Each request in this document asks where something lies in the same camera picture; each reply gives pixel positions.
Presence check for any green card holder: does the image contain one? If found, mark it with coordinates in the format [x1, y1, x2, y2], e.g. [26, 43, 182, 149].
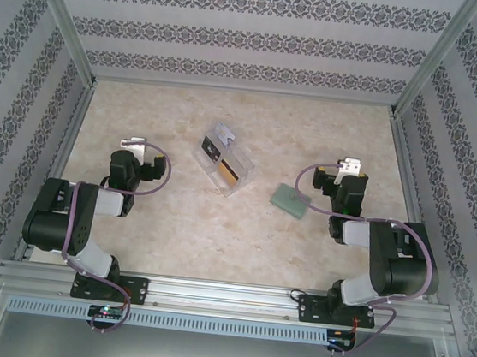
[267, 181, 314, 221]

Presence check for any clear acrylic card stand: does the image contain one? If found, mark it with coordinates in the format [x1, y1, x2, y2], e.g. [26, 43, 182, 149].
[188, 117, 259, 201]

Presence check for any black card with white logo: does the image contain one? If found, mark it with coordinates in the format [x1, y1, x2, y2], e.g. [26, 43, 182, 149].
[199, 134, 226, 164]

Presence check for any gold card with dark stripe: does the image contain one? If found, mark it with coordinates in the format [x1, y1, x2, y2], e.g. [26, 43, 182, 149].
[213, 158, 243, 190]

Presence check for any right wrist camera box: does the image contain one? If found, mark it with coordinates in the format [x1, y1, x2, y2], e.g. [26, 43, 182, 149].
[332, 156, 363, 188]

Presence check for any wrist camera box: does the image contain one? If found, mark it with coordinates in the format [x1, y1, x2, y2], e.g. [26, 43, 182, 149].
[332, 156, 363, 188]
[118, 134, 147, 164]

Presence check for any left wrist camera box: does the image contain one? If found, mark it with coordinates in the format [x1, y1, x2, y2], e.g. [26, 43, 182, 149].
[118, 134, 147, 164]

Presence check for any aluminium side rail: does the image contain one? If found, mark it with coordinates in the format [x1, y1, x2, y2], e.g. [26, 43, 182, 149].
[369, 113, 460, 304]
[11, 75, 98, 267]

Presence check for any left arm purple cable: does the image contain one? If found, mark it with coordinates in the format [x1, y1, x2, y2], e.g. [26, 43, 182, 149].
[51, 133, 175, 340]

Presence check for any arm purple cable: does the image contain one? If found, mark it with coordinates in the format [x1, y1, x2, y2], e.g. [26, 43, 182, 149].
[277, 158, 446, 357]
[51, 133, 175, 340]

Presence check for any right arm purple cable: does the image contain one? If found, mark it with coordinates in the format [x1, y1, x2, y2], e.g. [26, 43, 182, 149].
[277, 158, 446, 357]

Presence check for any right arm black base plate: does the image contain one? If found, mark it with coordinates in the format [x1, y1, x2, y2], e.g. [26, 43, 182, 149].
[295, 292, 379, 332]

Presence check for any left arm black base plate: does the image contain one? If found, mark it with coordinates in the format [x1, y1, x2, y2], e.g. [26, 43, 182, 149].
[69, 269, 152, 306]

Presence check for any aluminium frame post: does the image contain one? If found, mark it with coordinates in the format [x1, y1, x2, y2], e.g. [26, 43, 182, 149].
[390, 0, 477, 128]
[8, 0, 107, 88]

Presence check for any aluminium mounting rail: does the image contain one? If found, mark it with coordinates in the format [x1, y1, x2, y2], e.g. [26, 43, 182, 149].
[0, 254, 460, 342]

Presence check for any slotted grey cable duct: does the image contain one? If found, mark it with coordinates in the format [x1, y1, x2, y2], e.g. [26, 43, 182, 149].
[5, 293, 330, 347]

